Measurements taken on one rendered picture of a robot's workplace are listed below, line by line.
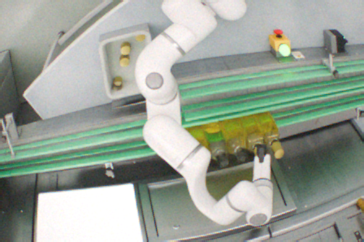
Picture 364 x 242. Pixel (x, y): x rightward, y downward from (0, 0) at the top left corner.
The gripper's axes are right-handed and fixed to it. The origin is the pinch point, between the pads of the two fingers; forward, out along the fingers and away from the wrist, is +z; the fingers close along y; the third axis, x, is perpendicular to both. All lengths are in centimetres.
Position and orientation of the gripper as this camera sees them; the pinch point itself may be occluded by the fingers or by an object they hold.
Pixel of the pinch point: (262, 156)
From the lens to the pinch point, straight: 140.9
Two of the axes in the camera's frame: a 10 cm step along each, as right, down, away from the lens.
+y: -1.4, -8.4, -5.2
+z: 1.1, -5.3, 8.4
